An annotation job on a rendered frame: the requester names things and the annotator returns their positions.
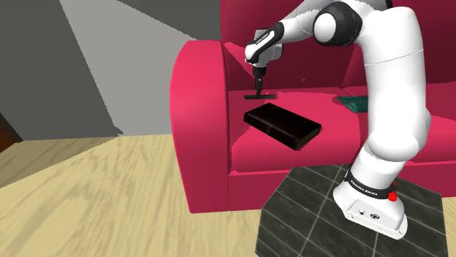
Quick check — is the dark tiled robot stand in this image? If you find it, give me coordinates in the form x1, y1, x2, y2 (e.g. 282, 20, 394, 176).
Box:
255, 164, 449, 257

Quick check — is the dark brown book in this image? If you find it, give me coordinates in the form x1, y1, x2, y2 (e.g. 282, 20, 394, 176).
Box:
243, 102, 323, 152

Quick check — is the red sofa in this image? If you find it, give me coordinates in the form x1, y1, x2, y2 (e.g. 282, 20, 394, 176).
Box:
169, 0, 456, 215

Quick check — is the thin black stick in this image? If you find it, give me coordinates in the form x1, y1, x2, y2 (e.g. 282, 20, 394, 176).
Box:
243, 93, 278, 101

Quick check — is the teal flat book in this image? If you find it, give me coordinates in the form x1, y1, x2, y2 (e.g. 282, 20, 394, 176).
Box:
335, 95, 371, 115

